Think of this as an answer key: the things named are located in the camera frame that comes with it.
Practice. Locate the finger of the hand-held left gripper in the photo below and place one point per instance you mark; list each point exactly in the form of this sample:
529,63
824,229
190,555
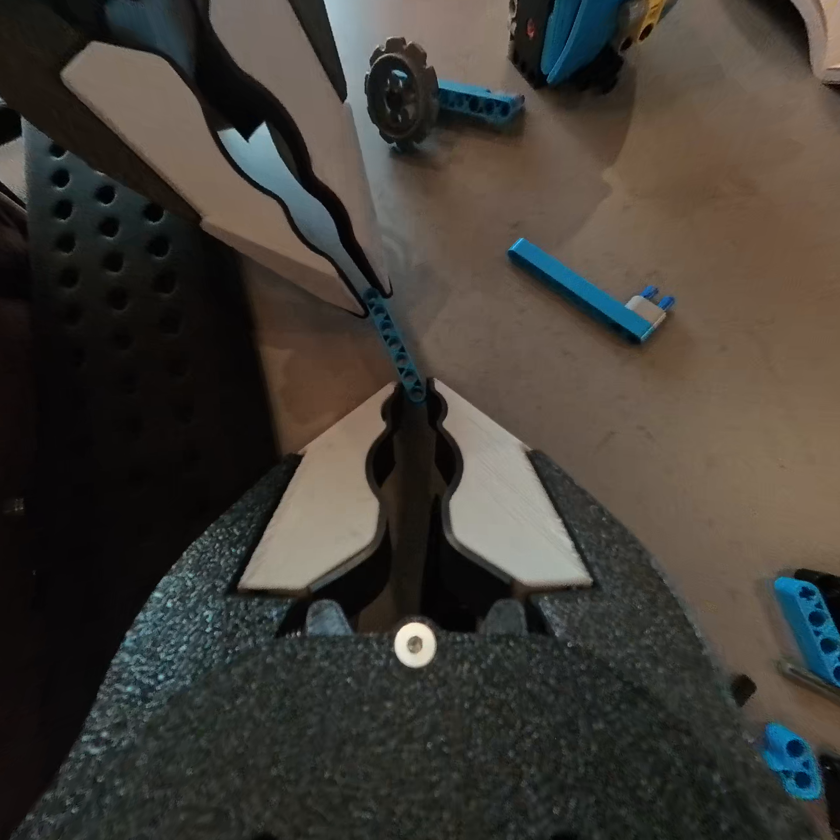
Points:
308,118
197,177

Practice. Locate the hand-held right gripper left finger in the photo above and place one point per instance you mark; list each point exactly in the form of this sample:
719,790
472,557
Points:
315,525

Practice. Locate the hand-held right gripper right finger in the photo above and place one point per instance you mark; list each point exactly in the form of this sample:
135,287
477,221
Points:
512,518

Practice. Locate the grey toothed wheel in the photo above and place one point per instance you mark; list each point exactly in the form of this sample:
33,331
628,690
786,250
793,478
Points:
400,92

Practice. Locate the small blue perforated beam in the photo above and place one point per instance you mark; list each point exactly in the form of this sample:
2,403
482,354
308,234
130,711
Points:
394,341

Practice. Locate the thick teal perforated beam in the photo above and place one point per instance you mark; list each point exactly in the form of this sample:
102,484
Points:
571,289

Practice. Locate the small pale bush piece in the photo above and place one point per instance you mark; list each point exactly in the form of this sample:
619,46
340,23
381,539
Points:
648,315

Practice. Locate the blue toy robot model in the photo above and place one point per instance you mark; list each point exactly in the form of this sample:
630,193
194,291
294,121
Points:
571,39

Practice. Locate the pile of building pieces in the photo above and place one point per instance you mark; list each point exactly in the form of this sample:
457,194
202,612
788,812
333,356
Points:
807,630

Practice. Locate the black perforated office chair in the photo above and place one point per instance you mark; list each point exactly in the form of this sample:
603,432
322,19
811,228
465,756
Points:
131,361

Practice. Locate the instruction booklet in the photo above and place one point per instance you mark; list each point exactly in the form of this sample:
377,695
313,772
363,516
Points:
820,39

